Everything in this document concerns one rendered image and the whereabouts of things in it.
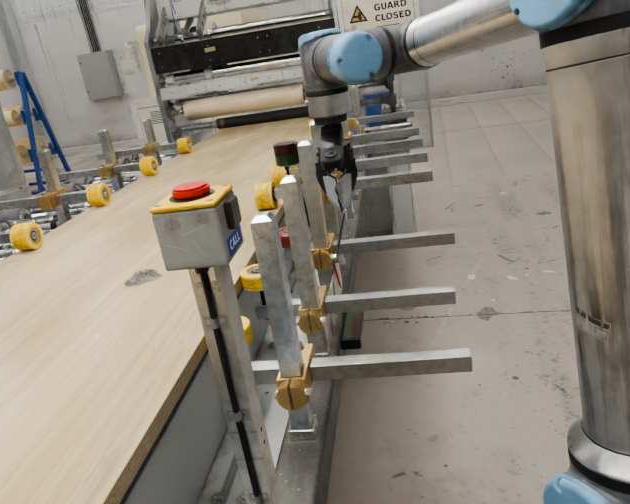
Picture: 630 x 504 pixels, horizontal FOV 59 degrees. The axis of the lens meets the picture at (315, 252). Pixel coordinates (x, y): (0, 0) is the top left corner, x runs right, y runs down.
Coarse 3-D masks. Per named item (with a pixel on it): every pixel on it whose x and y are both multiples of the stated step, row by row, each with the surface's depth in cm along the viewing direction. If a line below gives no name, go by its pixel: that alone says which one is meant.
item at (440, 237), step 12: (348, 240) 144; (360, 240) 143; (372, 240) 142; (384, 240) 141; (396, 240) 141; (408, 240) 140; (420, 240) 140; (432, 240) 139; (444, 240) 139; (288, 252) 145; (348, 252) 143; (360, 252) 143
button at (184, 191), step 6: (180, 186) 58; (186, 186) 58; (192, 186) 57; (198, 186) 57; (204, 186) 58; (174, 192) 57; (180, 192) 57; (186, 192) 56; (192, 192) 56; (198, 192) 57; (204, 192) 57; (180, 198) 57; (186, 198) 57
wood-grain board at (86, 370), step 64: (256, 128) 347; (128, 192) 224; (64, 256) 155; (128, 256) 147; (0, 320) 119; (64, 320) 114; (128, 320) 109; (192, 320) 105; (0, 384) 93; (64, 384) 90; (128, 384) 87; (0, 448) 76; (64, 448) 74; (128, 448) 72
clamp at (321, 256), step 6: (330, 234) 148; (330, 240) 143; (312, 246) 141; (330, 246) 140; (312, 252) 139; (318, 252) 137; (324, 252) 137; (330, 252) 139; (318, 258) 137; (324, 258) 137; (330, 258) 138; (318, 264) 138; (324, 264) 138; (330, 264) 140
